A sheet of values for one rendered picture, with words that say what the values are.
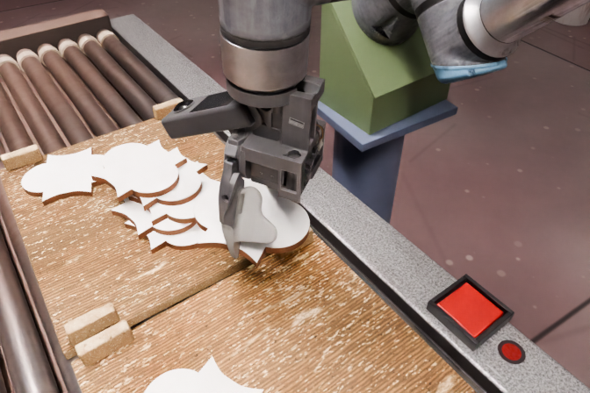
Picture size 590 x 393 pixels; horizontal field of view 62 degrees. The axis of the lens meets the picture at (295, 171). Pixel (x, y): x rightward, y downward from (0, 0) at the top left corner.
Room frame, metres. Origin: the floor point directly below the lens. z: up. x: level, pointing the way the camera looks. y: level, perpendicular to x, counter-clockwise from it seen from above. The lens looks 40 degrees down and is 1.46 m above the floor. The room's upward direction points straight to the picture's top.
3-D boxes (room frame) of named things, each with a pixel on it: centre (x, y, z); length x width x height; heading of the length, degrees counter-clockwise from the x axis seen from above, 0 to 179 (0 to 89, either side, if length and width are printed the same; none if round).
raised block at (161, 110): (0.81, 0.24, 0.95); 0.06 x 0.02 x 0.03; 125
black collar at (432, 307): (0.37, -0.22, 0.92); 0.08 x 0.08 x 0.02; 36
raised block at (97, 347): (0.31, 0.22, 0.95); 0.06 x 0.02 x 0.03; 126
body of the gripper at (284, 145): (0.39, 0.02, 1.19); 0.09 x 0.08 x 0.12; 68
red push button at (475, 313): (0.37, -0.22, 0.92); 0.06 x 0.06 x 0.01; 36
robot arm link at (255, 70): (0.39, 0.02, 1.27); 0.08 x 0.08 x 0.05
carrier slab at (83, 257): (0.57, 0.24, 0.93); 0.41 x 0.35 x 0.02; 35
